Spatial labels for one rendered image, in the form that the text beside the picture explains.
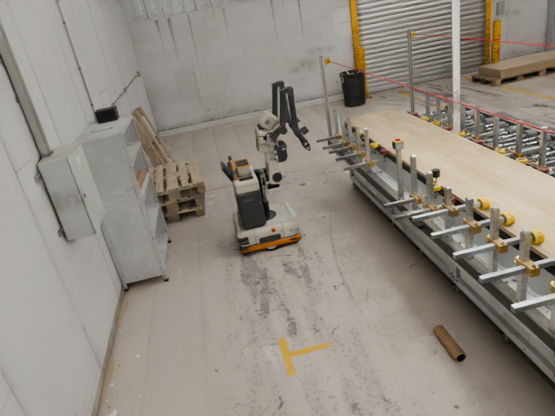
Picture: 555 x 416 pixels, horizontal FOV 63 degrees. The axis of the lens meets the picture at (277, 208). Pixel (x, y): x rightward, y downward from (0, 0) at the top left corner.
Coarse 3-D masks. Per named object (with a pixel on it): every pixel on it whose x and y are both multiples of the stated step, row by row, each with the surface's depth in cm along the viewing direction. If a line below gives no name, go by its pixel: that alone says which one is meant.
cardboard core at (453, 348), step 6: (438, 330) 325; (444, 330) 323; (438, 336) 324; (444, 336) 318; (450, 336) 318; (444, 342) 316; (450, 342) 312; (450, 348) 309; (456, 348) 306; (456, 354) 303; (462, 354) 307; (456, 360) 303; (462, 360) 305
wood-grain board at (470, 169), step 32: (384, 128) 504; (416, 128) 485; (416, 160) 402; (448, 160) 390; (480, 160) 378; (512, 160) 367; (480, 192) 326; (512, 192) 318; (544, 192) 310; (544, 224) 274; (544, 256) 247
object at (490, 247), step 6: (504, 240) 255; (510, 240) 254; (516, 240) 254; (480, 246) 254; (486, 246) 253; (492, 246) 252; (456, 252) 253; (462, 252) 252; (468, 252) 251; (474, 252) 251; (480, 252) 252; (456, 258) 251
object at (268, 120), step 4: (264, 112) 456; (268, 112) 454; (260, 116) 463; (264, 116) 448; (268, 116) 447; (272, 116) 448; (276, 116) 465; (260, 120) 456; (264, 120) 448; (268, 120) 448; (272, 120) 449; (276, 120) 450; (260, 124) 450; (264, 124) 449; (268, 124) 450; (272, 124) 450; (276, 124) 451; (264, 128) 452; (268, 128) 451; (272, 128) 452
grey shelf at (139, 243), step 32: (96, 128) 441; (128, 128) 484; (96, 160) 404; (128, 160) 409; (128, 192) 420; (128, 224) 432; (160, 224) 532; (128, 256) 445; (160, 256) 451; (128, 288) 460
